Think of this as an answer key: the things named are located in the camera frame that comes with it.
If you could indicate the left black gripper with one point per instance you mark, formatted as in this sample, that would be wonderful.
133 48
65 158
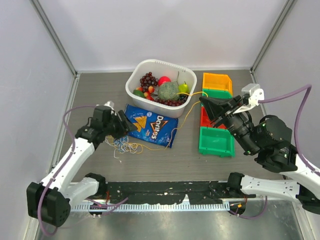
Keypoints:
125 126

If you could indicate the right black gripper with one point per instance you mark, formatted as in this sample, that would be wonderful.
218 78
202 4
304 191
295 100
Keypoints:
217 107

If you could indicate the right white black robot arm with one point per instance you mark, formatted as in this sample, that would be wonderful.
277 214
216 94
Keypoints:
270 143

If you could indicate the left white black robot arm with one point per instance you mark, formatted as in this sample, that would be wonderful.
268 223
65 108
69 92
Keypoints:
50 201

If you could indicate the upper green plastic bin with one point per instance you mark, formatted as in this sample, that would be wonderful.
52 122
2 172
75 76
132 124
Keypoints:
214 93

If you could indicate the green plastic bin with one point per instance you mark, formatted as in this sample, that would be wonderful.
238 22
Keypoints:
216 141
214 93

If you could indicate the red plastic bin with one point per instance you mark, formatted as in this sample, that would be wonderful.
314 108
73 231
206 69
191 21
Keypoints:
205 121

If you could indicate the orange plastic bin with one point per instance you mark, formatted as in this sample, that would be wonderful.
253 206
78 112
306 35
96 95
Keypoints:
220 82

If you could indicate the blue Doritos chip bag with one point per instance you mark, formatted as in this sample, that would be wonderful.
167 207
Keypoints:
152 127

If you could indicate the lower dark grape bunch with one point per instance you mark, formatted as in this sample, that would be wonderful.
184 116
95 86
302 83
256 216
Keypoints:
181 99

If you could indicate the lower green plastic bin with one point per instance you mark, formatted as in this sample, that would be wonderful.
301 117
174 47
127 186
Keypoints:
216 141

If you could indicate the green lime fruit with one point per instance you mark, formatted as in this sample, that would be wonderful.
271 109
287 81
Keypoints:
138 93

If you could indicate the green pear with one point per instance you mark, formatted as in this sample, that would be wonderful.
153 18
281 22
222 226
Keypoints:
183 88

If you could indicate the red yellow cherries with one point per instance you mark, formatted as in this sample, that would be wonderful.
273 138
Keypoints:
146 92

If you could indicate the dark red grape bunch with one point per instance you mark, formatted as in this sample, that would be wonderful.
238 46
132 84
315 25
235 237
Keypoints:
148 80

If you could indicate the green netted melon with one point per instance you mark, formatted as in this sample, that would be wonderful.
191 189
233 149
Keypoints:
168 91

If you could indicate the white plastic fruit tub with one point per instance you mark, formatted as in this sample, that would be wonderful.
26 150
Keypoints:
176 73

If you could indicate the red apple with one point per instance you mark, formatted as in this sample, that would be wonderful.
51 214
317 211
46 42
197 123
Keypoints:
163 79

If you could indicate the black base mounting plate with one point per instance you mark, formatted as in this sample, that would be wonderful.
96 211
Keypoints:
169 192

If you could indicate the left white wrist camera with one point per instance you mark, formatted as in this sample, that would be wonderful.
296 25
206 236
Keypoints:
109 104

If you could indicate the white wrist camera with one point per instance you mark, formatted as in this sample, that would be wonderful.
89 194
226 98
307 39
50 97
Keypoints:
109 104
252 94

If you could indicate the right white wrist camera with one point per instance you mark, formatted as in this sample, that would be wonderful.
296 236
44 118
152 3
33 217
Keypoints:
252 94

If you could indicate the white slotted cable duct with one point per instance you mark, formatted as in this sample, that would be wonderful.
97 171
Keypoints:
185 206

